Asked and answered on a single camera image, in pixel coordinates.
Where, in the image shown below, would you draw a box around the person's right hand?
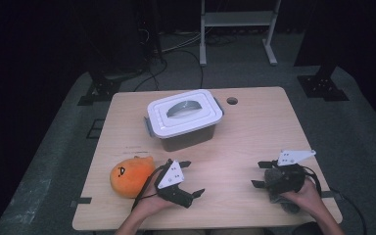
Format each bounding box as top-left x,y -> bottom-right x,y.
280,177 -> 324,215

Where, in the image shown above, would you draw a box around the black cable at table edge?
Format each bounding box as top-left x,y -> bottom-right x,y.
337,192 -> 368,235

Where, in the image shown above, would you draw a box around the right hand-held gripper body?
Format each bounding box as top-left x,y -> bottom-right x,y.
264,149 -> 317,194

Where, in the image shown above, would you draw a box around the hand-held gripper cable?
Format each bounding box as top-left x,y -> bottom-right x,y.
302,165 -> 323,198
130,164 -> 165,212

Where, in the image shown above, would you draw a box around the white container lid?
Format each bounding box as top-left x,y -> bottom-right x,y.
146,88 -> 224,140

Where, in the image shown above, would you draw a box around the orange plush toy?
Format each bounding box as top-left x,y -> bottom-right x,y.
109,156 -> 157,199

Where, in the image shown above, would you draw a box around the left hand-held gripper cable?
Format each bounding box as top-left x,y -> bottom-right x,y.
130,164 -> 165,212

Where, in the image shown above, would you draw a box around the black floor cable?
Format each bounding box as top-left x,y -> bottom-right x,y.
133,48 -> 206,93

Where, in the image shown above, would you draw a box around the right hand-held gripper cable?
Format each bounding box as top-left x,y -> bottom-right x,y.
302,165 -> 323,198

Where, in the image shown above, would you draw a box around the black floor bracket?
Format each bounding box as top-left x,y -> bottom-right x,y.
86,118 -> 106,140

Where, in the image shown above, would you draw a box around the person's left hand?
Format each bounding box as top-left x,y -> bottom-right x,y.
136,172 -> 177,213

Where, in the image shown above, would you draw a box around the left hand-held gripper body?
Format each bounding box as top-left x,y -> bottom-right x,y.
155,159 -> 194,210

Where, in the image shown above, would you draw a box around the black stand base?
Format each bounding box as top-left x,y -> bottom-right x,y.
76,68 -> 122,107
296,63 -> 351,102

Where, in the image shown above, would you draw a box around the white floor cables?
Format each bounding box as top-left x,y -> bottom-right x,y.
160,30 -> 204,55

